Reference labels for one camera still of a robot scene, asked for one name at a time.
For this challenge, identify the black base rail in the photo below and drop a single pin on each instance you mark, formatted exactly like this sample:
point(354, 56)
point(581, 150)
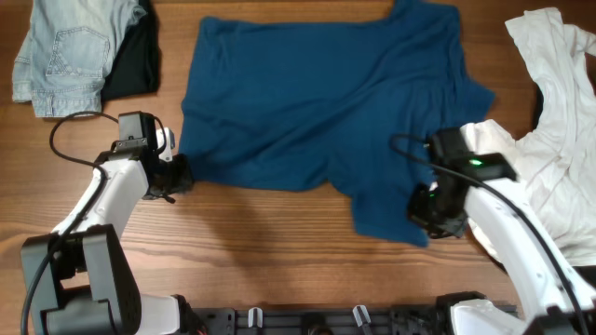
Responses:
point(396, 320)

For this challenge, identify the black garment under pile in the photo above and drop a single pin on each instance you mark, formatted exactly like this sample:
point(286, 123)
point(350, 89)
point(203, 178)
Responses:
point(586, 272)

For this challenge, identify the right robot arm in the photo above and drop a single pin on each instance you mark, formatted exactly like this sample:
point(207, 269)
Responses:
point(555, 298)

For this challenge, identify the black folded garment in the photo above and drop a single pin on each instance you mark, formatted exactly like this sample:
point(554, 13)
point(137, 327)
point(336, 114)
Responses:
point(137, 63)

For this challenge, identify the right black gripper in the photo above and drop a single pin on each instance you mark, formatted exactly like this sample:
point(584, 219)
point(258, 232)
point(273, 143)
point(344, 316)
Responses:
point(453, 229)

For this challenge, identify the white t-shirt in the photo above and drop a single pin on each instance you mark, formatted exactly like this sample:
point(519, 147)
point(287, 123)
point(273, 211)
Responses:
point(556, 161)

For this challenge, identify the dark blue polo shirt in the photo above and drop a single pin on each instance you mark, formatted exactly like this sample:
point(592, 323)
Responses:
point(288, 106)

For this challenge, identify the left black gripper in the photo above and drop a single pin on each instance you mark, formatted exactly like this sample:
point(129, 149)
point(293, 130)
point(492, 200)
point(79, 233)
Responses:
point(186, 177)

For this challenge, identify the light blue denim jeans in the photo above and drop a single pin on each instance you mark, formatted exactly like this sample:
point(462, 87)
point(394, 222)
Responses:
point(69, 51)

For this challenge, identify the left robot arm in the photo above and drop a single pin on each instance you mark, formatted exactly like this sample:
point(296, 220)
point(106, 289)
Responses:
point(77, 277)

